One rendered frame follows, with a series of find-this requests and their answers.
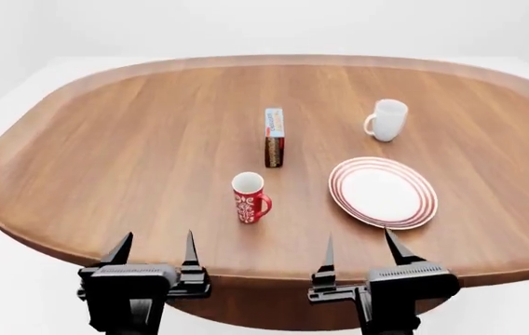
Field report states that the red patterned mug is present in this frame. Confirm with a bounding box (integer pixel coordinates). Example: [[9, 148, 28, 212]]
[[231, 170, 274, 225]]

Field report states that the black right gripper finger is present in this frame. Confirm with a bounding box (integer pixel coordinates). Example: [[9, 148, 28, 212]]
[[384, 228, 427, 267], [311, 232, 338, 290]]

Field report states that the white mug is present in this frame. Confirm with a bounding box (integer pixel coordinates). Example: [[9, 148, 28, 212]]
[[363, 98, 409, 142]]

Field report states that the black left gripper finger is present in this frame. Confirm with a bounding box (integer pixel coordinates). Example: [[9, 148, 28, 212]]
[[180, 229, 206, 276], [99, 231, 134, 268]]

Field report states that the white plate with red rings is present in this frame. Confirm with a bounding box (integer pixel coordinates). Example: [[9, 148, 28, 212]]
[[328, 156, 440, 231]]

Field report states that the wooden oval table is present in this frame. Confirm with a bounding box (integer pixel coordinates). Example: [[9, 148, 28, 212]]
[[0, 53, 529, 331]]

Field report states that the chocolate pudding box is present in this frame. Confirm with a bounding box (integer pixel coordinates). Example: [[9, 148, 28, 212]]
[[264, 106, 286, 169]]

